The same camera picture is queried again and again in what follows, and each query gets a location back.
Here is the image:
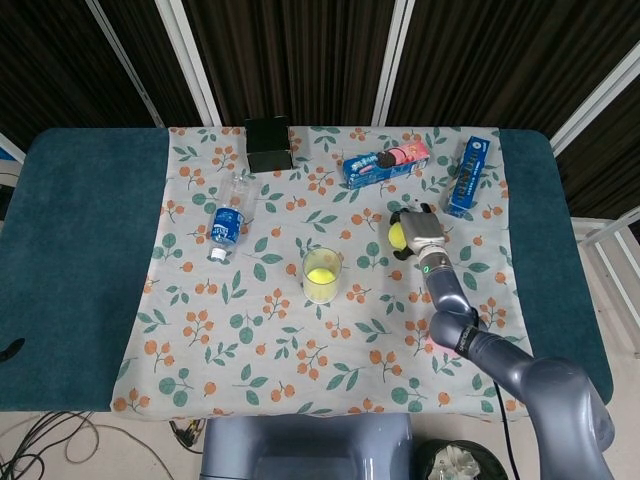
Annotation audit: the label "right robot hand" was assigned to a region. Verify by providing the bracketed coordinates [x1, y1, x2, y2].
[389, 201, 448, 261]

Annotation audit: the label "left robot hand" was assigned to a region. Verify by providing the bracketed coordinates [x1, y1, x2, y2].
[0, 338, 26, 362]

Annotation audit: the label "blue pink cookie box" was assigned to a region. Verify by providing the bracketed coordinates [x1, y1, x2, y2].
[341, 140, 431, 190]

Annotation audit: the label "teal table cover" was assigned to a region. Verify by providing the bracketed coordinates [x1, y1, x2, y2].
[0, 127, 615, 414]

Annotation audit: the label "tall clear plastic cup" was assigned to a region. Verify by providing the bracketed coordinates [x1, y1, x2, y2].
[301, 247, 344, 305]

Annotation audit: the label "black open box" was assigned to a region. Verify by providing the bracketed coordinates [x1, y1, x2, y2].
[244, 115, 295, 175]

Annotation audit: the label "floral orange-berry tablecloth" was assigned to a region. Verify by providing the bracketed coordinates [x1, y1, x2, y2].
[110, 124, 534, 419]

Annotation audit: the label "white metal rack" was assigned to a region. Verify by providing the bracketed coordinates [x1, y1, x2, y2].
[574, 204, 640, 351]

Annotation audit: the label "clear water bottle blue label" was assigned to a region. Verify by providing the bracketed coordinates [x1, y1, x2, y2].
[207, 172, 261, 263]

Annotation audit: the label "black trash bin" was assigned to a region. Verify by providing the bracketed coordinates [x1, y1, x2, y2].
[413, 438, 506, 480]

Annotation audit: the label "grey robot torso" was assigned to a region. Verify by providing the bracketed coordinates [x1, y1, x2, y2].
[199, 413, 416, 480]

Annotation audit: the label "grey floor cables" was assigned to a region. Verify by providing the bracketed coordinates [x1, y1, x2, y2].
[0, 409, 126, 480]

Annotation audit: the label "white screen frame post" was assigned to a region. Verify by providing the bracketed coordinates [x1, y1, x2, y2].
[549, 44, 640, 151]
[154, 0, 222, 126]
[372, 0, 416, 126]
[87, 0, 165, 127]

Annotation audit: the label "black cable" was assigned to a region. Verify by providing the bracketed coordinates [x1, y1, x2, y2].
[492, 379, 519, 480]

